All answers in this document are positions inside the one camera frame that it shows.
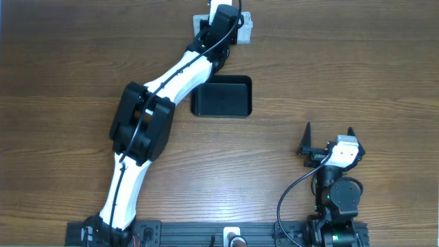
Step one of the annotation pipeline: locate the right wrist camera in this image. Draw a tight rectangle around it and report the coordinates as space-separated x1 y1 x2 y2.
327 134 360 169

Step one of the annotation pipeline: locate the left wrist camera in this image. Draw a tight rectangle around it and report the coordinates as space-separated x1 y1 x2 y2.
208 0 224 25

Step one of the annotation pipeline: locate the black tray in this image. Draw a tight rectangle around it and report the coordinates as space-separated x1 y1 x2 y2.
190 74 254 119

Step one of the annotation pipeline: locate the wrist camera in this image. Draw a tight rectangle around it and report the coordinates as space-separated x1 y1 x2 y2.
208 0 224 25
327 134 360 169

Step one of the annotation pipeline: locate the white test tube rack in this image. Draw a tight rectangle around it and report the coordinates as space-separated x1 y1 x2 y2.
193 11 254 45

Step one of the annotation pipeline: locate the mounting rail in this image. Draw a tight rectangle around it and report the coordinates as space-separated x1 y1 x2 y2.
64 219 370 247

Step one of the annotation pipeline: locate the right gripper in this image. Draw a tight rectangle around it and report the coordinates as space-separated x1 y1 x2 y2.
296 121 357 168

